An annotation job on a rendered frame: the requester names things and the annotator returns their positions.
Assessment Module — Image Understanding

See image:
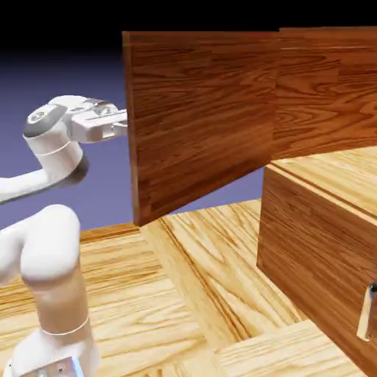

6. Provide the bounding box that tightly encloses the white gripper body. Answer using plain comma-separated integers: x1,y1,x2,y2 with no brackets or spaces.
70,109,128,144

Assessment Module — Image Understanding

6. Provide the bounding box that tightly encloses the large wooden cabinet door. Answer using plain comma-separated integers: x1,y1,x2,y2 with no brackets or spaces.
121,30,281,228

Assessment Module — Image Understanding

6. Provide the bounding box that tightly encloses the wooden cabinet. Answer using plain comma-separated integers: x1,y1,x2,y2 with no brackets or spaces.
256,26,377,377

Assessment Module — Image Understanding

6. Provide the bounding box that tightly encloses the small wooden cabinet door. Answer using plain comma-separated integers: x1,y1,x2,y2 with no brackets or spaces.
256,164,377,377

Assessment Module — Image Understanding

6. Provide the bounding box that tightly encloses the pale curved door handle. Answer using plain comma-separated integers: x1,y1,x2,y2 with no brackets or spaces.
356,281,377,342

